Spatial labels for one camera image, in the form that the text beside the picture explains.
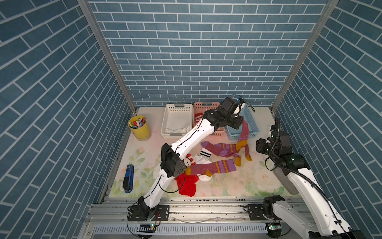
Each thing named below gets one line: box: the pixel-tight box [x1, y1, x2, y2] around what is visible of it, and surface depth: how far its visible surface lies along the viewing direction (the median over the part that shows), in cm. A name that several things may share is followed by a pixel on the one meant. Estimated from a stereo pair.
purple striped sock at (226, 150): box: [200, 141, 242, 167], surface depth 98 cm
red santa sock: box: [174, 172, 200, 198], surface depth 84 cm
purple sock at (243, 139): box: [235, 116, 253, 162], surface depth 91 cm
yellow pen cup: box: [127, 115, 151, 142], surface depth 98 cm
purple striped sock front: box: [185, 159, 237, 178], surface depth 91 cm
